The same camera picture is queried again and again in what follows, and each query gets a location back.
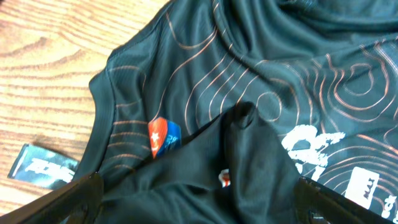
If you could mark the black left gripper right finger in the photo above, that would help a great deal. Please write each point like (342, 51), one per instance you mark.
(315, 203)

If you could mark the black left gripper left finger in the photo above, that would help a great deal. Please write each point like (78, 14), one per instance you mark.
(76, 202)

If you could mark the black patterned sports jersey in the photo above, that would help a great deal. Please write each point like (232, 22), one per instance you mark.
(214, 110)

